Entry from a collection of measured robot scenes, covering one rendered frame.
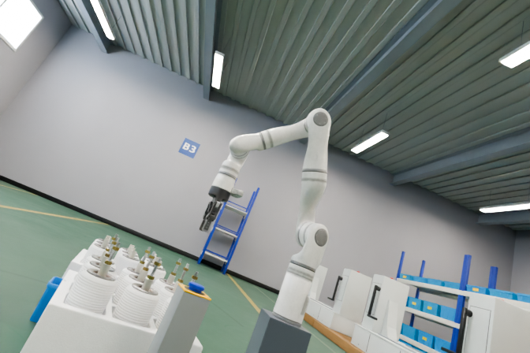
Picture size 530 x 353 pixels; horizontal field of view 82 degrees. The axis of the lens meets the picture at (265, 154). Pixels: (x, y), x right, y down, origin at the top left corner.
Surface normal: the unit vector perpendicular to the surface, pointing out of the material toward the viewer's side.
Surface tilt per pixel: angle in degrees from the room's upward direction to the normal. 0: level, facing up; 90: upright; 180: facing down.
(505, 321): 90
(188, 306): 90
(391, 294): 90
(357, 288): 90
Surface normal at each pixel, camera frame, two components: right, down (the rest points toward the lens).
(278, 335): 0.21, -0.26
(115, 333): 0.45, -0.14
